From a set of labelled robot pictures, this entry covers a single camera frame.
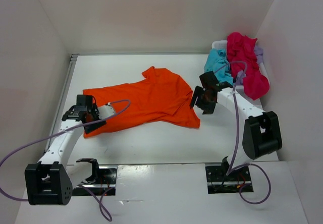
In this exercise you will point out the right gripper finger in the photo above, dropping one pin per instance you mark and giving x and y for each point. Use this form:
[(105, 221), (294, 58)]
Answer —
[(208, 109), (197, 97)]

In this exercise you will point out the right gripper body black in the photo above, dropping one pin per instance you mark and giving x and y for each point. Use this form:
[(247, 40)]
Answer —
[(202, 99)]

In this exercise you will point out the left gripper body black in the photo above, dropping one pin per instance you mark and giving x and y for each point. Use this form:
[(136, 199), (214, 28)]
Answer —
[(94, 112)]

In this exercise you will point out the orange t shirt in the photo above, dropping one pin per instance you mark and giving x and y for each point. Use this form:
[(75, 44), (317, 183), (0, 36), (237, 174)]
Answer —
[(161, 96)]

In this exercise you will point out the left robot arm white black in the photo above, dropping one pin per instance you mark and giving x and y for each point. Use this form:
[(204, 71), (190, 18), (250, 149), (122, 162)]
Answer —
[(49, 182)]

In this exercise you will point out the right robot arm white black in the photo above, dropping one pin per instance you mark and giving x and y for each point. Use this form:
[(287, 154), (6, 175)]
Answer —
[(258, 132)]

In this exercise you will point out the cyan t shirt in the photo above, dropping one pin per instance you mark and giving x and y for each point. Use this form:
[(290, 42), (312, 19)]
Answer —
[(218, 64)]

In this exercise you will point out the magenta t shirt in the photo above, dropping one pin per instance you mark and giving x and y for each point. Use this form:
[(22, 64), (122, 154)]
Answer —
[(241, 55)]

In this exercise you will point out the white plastic basket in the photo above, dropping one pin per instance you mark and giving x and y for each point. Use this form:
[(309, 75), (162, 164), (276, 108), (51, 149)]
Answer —
[(222, 44)]

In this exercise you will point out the lavender t shirt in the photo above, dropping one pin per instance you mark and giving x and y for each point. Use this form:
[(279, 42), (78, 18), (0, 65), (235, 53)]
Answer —
[(259, 55)]

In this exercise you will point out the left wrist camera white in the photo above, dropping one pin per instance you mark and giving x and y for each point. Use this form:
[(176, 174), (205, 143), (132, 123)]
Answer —
[(106, 111)]

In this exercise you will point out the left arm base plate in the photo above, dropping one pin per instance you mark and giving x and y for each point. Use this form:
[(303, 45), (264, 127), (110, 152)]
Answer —
[(105, 183)]

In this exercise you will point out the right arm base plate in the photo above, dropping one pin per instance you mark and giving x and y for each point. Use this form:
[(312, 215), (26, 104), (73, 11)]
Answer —
[(219, 183)]

